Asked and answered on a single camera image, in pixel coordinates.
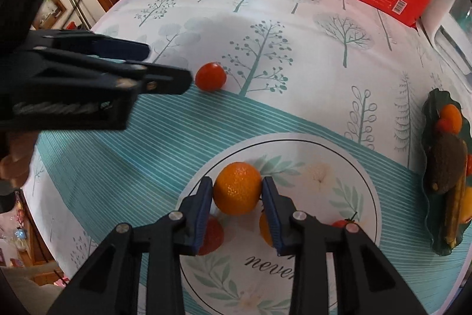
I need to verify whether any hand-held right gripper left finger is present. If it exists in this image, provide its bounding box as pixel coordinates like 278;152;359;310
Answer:
48;177;214;315

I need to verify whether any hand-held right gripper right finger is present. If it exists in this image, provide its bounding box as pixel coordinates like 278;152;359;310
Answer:
261;177;428;315

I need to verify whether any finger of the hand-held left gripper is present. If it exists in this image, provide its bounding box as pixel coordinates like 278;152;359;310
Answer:
47;34;151;62
37;48;193;96

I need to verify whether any small orange mandarin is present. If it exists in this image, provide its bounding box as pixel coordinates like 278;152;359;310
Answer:
213;162;263;216
440;104;463;135
259;212;275;247

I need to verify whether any dark green scalloped plate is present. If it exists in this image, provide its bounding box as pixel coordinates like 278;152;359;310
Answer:
420;88;472;257

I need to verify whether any dark avocado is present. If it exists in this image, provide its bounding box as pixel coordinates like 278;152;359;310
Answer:
424;132;469;195

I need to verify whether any overripe brown banana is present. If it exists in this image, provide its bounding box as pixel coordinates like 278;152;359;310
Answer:
444;175;467;247

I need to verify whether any large orange with sticker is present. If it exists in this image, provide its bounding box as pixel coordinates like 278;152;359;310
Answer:
459;186;472;223

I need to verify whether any person's left hand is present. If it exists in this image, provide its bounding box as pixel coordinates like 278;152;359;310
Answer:
0;133;36;190

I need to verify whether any red cherry tomato with stem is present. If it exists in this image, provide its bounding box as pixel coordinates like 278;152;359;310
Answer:
330;212;360;231

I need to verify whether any teal striped table runner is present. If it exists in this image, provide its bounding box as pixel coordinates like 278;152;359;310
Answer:
31;84;472;315

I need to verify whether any white countertop sterilizer cabinet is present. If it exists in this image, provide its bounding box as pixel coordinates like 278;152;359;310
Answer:
417;0;472;79

